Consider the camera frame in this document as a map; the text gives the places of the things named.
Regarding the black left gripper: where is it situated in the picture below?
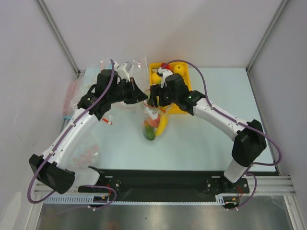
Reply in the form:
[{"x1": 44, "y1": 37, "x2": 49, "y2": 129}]
[{"x1": 108, "y1": 77, "x2": 147, "y2": 104}]

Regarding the clear orange-zipper zip bag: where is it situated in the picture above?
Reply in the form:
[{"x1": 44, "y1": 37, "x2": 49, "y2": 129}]
[{"x1": 142, "y1": 89, "x2": 174, "y2": 141}]

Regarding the yellow toy banana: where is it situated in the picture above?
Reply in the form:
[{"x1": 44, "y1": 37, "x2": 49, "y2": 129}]
[{"x1": 155, "y1": 114, "x2": 168, "y2": 137}]

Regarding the peach toy fruit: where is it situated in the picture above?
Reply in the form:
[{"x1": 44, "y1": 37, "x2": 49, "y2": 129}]
[{"x1": 147, "y1": 117, "x2": 160, "y2": 128}]

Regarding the orange green toy mango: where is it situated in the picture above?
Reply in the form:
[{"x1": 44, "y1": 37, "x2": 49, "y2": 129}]
[{"x1": 144, "y1": 126, "x2": 155, "y2": 141}]

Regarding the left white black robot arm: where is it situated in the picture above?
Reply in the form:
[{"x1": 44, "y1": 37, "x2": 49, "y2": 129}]
[{"x1": 29, "y1": 68, "x2": 147, "y2": 194}]

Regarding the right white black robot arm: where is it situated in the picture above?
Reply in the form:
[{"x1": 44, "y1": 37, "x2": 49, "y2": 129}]
[{"x1": 148, "y1": 74, "x2": 267, "y2": 192}]

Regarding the clear blue-zipper zip bag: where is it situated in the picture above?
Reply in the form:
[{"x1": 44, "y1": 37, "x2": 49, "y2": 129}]
[{"x1": 130, "y1": 55, "x2": 149, "y2": 83}]

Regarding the clear small orange-zipper bag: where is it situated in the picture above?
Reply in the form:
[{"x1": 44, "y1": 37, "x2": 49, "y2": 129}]
[{"x1": 100, "y1": 118, "x2": 113, "y2": 125}]

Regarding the clear pink-zipper zip bag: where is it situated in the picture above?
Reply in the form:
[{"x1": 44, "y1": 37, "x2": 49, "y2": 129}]
[{"x1": 62, "y1": 80, "x2": 78, "y2": 117}]

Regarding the red toy mango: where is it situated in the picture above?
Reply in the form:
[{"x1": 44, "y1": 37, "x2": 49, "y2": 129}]
[{"x1": 161, "y1": 63, "x2": 172, "y2": 71}]

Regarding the yellow plastic bin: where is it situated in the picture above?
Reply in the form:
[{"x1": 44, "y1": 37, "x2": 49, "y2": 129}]
[{"x1": 149, "y1": 62, "x2": 192, "y2": 115}]

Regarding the yellow toy orange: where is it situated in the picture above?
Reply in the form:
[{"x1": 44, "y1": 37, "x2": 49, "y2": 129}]
[{"x1": 173, "y1": 64, "x2": 186, "y2": 76}]

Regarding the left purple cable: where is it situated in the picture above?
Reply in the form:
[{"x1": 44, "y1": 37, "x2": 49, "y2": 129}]
[{"x1": 26, "y1": 58, "x2": 118, "y2": 211}]

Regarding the purple cable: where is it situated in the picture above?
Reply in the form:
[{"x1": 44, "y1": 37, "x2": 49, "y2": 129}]
[
  {"x1": 162, "y1": 59, "x2": 283, "y2": 211},
  {"x1": 26, "y1": 58, "x2": 118, "y2": 211}
]

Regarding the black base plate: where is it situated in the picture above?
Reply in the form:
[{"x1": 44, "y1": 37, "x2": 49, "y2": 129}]
[{"x1": 78, "y1": 169, "x2": 249, "y2": 203}]

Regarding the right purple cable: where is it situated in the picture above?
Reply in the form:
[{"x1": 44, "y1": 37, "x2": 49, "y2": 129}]
[{"x1": 162, "y1": 59, "x2": 283, "y2": 211}]

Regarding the white slotted cable duct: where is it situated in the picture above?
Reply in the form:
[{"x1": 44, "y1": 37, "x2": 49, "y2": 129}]
[{"x1": 44, "y1": 195, "x2": 237, "y2": 206}]

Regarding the left aluminium corner post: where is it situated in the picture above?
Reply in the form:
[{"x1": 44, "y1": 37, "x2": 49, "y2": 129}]
[{"x1": 34, "y1": 0, "x2": 81, "y2": 77}]

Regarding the aluminium corner post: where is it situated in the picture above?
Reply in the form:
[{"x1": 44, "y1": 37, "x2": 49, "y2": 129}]
[
  {"x1": 246, "y1": 0, "x2": 292, "y2": 74},
  {"x1": 34, "y1": 0, "x2": 81, "y2": 77}
]

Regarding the aluminium front rail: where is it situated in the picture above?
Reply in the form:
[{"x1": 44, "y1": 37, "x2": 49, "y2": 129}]
[{"x1": 33, "y1": 174, "x2": 296, "y2": 197}]

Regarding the right aluminium corner post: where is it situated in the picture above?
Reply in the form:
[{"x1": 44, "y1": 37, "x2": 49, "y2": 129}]
[{"x1": 246, "y1": 0, "x2": 292, "y2": 74}]

